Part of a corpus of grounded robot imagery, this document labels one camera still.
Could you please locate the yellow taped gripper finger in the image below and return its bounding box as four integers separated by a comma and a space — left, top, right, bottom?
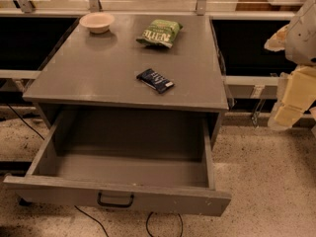
268, 65, 316, 129

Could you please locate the dark blue rxbar wrapper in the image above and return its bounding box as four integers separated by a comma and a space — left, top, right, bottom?
136, 68, 174, 94

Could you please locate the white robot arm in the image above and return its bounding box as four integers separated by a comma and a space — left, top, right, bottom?
264, 0, 316, 130

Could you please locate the open grey top drawer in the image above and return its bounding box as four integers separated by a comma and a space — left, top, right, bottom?
4, 108, 231, 216

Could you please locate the grey drawer cabinet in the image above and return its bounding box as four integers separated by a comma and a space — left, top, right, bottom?
24, 15, 228, 140

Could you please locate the green kettle chips bag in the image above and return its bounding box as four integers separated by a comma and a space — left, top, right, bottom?
136, 19, 183, 48

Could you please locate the beige ceramic bowl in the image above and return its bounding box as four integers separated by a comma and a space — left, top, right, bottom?
79, 12, 115, 34

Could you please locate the black cable loop front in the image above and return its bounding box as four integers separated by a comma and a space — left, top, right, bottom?
74, 204, 184, 237

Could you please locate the black drawer handle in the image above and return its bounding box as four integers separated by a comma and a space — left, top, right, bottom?
97, 193, 134, 208

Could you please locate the grey metal railing frame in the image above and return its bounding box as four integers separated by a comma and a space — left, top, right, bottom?
0, 0, 316, 127

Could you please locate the black cable left floor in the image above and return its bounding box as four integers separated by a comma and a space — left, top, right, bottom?
5, 103, 45, 141

